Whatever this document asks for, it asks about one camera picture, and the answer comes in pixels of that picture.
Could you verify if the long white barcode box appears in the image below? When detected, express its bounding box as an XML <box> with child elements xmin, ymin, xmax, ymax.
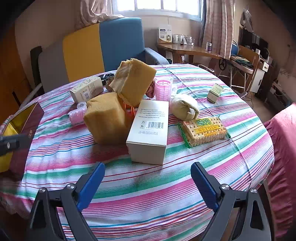
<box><xmin>126</xmin><ymin>100</ymin><xmax>170</xmax><ymax>165</ymax></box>

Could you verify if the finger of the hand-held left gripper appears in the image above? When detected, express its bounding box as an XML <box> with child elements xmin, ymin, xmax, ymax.
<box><xmin>0</xmin><ymin>133</ymin><xmax>30</xmax><ymax>157</ymax></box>

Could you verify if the pink sock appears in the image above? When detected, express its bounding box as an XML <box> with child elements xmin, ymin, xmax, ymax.
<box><xmin>146</xmin><ymin>80</ymin><xmax>156</xmax><ymax>99</ymax></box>

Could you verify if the wooden desk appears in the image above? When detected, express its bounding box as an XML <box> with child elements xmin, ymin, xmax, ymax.
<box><xmin>157</xmin><ymin>43</ymin><xmax>222</xmax><ymax>64</ymax></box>

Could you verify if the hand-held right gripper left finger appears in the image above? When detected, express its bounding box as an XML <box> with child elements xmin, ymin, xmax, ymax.
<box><xmin>26</xmin><ymin>162</ymin><xmax>105</xmax><ymax>241</ymax></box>

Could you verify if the striped tablecloth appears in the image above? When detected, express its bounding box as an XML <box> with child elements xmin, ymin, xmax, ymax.
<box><xmin>0</xmin><ymin>64</ymin><xmax>275</xmax><ymax>241</ymax></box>

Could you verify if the small white and green box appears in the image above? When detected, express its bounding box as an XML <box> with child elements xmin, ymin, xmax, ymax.
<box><xmin>69</xmin><ymin>76</ymin><xmax>104</xmax><ymax>103</ymax></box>

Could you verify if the yellow sponge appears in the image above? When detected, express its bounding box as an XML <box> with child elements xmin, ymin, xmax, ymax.
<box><xmin>83</xmin><ymin>92</ymin><xmax>134</xmax><ymax>145</ymax></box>
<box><xmin>109</xmin><ymin>58</ymin><xmax>157</xmax><ymax>108</ymax></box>

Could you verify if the maroon box with gold lining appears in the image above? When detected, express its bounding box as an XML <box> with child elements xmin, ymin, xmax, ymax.
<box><xmin>0</xmin><ymin>101</ymin><xmax>45</xmax><ymax>181</ymax></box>

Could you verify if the blue yellow grey armchair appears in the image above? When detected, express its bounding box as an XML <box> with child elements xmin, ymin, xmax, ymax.
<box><xmin>38</xmin><ymin>17</ymin><xmax>170</xmax><ymax>93</ymax></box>

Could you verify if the cream sock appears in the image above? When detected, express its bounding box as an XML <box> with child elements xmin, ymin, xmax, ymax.
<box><xmin>170</xmin><ymin>95</ymin><xmax>200</xmax><ymax>121</ymax></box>

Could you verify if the pink curtain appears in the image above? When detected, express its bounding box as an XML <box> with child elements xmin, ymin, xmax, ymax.
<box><xmin>74</xmin><ymin>0</ymin><xmax>125</xmax><ymax>29</ymax></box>
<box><xmin>199</xmin><ymin>0</ymin><xmax>234</xmax><ymax>58</ymax></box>

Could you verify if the white box with portrait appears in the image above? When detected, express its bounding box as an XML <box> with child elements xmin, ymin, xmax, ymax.
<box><xmin>158</xmin><ymin>24</ymin><xmax>173</xmax><ymax>44</ymax></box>

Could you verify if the cracker packet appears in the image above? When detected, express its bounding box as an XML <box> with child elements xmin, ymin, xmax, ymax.
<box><xmin>178</xmin><ymin>116</ymin><xmax>231</xmax><ymax>149</ymax></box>

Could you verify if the black appliance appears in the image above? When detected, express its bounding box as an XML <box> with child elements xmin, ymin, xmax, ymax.
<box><xmin>242</xmin><ymin>31</ymin><xmax>269</xmax><ymax>57</ymax></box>

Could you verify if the white cabinet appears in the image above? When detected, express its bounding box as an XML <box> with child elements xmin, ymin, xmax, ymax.
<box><xmin>250</xmin><ymin>58</ymin><xmax>270</xmax><ymax>93</ymax></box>

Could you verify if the pink bed cover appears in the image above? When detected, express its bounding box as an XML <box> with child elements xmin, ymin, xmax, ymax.
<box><xmin>264</xmin><ymin>103</ymin><xmax>296</xmax><ymax>241</ymax></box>

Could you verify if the window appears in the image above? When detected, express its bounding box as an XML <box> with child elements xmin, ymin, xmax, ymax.
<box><xmin>111</xmin><ymin>0</ymin><xmax>204</xmax><ymax>20</ymax></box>

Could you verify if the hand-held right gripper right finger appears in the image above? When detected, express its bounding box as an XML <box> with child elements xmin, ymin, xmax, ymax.
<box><xmin>191</xmin><ymin>162</ymin><xmax>272</xmax><ymax>241</ymax></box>

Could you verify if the wooden chair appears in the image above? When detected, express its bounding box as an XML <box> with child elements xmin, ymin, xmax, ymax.
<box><xmin>228</xmin><ymin>45</ymin><xmax>260</xmax><ymax>93</ymax></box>

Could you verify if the pink hair roller clear clip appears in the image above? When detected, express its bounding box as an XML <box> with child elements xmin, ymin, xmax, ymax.
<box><xmin>154</xmin><ymin>78</ymin><xmax>178</xmax><ymax>101</ymax></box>

